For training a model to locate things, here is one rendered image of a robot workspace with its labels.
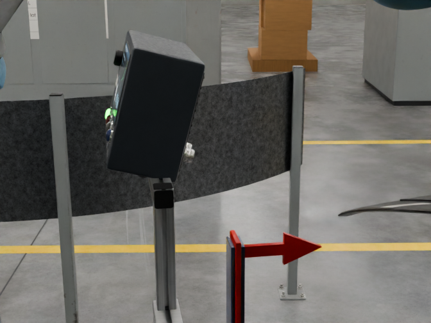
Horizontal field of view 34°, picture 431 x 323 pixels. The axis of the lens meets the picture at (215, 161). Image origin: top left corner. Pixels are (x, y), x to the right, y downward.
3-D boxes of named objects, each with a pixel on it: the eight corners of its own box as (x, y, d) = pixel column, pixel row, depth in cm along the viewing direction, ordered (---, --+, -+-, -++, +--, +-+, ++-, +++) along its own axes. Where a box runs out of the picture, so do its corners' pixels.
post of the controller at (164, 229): (176, 309, 108) (174, 188, 102) (157, 311, 107) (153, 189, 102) (174, 300, 110) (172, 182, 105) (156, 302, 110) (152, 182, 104)
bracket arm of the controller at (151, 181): (174, 208, 103) (174, 189, 102) (154, 209, 102) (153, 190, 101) (161, 163, 125) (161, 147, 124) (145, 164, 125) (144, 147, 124)
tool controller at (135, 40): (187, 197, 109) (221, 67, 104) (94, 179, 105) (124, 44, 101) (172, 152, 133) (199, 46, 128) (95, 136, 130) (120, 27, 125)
